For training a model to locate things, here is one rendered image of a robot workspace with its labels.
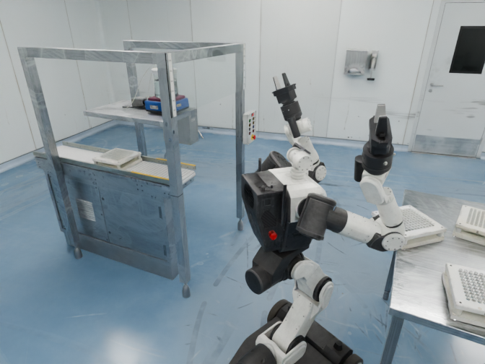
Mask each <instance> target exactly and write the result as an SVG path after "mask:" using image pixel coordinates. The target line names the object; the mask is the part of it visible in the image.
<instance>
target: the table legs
mask: <svg viewBox="0 0 485 364"><path fill-rule="evenodd" d="M395 258H396V251H393V256H392V259H391V263H390V268H389V272H388V277H387V280H386V283H385V290H384V294H383V300H388V298H389V294H390V290H391V287H392V281H393V270H394V264H395ZM403 322H404V319H402V318H399V317H396V316H392V319H391V322H390V326H389V330H388V334H387V337H386V341H385V346H384V348H383V353H382V357H381V360H380V364H392V362H393V357H394V354H395V351H396V347H397V344H398V340H399V337H400V334H401V330H402V326H403Z"/></svg>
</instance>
